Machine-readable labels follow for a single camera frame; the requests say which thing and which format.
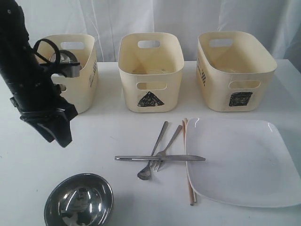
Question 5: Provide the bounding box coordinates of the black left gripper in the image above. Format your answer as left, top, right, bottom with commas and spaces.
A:
3, 60, 78, 147

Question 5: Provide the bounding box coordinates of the stainless steel bowl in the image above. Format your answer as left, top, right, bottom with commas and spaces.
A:
44, 173, 114, 226

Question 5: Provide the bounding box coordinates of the steel table knife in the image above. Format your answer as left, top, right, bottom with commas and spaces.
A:
114, 155, 206, 161

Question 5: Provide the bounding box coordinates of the steel mug front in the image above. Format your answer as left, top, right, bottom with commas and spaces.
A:
59, 49, 80, 63

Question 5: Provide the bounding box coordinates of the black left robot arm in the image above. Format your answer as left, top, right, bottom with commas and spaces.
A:
0, 0, 80, 147

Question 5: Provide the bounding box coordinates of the cream bin with circle mark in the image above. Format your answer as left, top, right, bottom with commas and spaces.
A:
46, 34, 98, 114

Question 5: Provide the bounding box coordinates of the steel spoon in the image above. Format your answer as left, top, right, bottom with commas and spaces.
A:
137, 121, 168, 181

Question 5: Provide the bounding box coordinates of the steel fork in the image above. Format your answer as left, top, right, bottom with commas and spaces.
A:
153, 125, 183, 172

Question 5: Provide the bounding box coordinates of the cream bin with triangle mark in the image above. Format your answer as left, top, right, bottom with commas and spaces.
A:
118, 32, 184, 113

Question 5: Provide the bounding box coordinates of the white backdrop curtain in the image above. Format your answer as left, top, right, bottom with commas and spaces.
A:
18, 0, 301, 68

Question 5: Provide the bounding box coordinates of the wooden chopstick right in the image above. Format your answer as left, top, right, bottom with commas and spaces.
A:
184, 118, 198, 206

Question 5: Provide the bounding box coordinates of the wooden chopstick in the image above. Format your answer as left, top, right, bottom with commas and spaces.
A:
182, 120, 195, 206
184, 118, 198, 206

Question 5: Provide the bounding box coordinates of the wooden chopstick left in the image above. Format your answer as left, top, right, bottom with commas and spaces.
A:
182, 120, 195, 206

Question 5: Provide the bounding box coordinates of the cream bin with square mark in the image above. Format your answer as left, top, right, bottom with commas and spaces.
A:
196, 31, 277, 112

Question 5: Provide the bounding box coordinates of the white square plate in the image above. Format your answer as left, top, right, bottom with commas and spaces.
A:
185, 118, 301, 208

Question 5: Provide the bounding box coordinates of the black camera cable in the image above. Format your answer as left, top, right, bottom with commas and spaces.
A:
32, 39, 62, 65

